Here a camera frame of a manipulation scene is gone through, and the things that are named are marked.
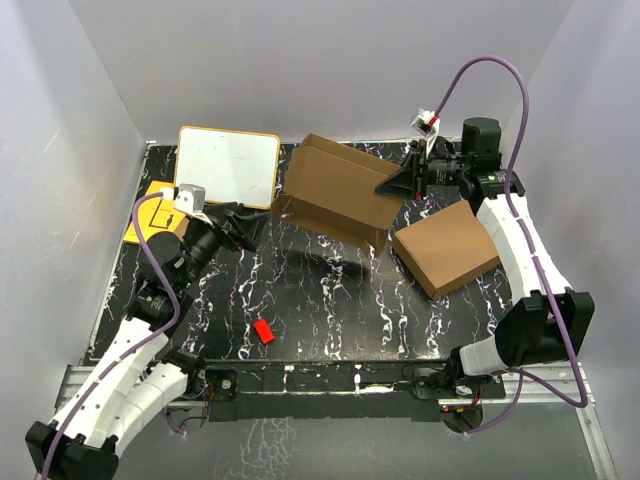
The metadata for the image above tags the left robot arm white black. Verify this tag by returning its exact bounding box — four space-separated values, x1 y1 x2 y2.
25 203 268 479

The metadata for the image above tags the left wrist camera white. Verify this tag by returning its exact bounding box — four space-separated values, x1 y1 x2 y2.
160 183 216 226

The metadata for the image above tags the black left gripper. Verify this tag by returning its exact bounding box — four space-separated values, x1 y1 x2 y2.
178 203 270 290

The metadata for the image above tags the white board yellow frame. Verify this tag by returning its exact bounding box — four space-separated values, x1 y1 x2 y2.
174 126 280 210

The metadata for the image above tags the closed brown cardboard box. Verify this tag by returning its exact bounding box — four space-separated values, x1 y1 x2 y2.
392 200 500 300

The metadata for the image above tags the small red block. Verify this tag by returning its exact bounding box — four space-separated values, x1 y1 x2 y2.
253 319 275 345

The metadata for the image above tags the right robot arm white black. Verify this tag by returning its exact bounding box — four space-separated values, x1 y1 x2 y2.
375 111 595 408

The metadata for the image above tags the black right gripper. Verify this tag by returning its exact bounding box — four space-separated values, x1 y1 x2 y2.
375 139 471 201

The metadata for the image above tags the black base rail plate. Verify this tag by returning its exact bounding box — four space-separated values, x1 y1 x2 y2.
206 360 506 422

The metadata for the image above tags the aluminium frame rail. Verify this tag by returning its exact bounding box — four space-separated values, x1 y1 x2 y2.
49 363 617 480

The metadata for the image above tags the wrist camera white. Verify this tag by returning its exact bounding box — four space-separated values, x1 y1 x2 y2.
411 108 440 154
160 183 216 226

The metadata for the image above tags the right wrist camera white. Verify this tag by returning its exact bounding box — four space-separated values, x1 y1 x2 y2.
411 108 440 154

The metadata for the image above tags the brown cardboard box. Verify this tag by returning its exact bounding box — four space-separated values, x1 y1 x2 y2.
392 200 500 300
271 133 404 256

